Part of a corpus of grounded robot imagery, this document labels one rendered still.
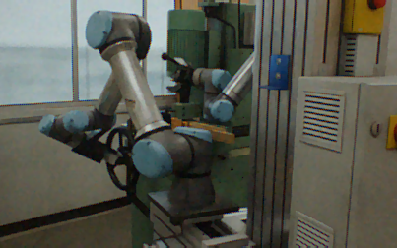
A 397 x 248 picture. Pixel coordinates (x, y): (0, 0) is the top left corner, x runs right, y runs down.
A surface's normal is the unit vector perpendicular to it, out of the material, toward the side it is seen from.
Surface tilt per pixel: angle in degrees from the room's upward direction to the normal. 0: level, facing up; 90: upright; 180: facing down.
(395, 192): 90
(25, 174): 90
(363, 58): 90
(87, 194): 90
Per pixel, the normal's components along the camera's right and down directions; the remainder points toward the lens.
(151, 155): -0.60, 0.23
